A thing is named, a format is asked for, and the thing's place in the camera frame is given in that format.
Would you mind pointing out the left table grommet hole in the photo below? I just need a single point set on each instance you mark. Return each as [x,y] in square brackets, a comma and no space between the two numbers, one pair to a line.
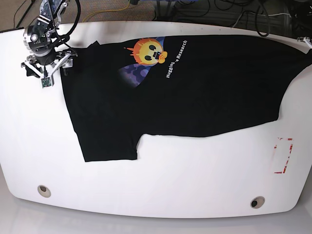
[44,191]

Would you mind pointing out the black t-shirt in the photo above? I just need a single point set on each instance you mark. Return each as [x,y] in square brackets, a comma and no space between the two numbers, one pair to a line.
[186,86]

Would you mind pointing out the red tape rectangle marking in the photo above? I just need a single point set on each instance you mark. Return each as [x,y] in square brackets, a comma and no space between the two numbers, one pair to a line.
[281,155]

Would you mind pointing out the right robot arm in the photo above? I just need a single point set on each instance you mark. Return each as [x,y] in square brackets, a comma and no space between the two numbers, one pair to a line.
[49,51]

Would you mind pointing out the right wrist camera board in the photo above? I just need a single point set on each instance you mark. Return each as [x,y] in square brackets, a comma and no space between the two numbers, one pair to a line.
[47,82]

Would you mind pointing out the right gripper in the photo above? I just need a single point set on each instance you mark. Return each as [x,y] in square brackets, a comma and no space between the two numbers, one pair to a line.
[46,66]

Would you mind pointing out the table grommet hole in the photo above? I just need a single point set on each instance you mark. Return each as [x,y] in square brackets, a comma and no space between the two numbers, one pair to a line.
[44,191]
[257,202]

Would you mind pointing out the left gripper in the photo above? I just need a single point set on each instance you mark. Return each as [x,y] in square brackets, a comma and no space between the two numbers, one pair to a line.
[306,40]

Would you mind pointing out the right table grommet hole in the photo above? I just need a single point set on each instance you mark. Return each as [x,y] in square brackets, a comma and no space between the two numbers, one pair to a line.
[257,202]

